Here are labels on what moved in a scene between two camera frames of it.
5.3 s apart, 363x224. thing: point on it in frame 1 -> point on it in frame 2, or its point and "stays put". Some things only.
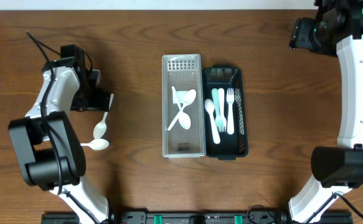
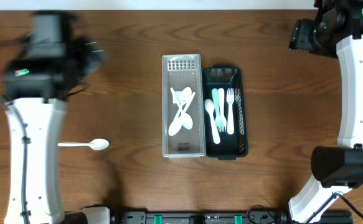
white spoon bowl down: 100,127 -> 176,124
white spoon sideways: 97,144 stays put
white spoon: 183,117 stays put
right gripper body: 314,35 stays put
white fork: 223,125 stays put
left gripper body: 91,98 -> 81,64
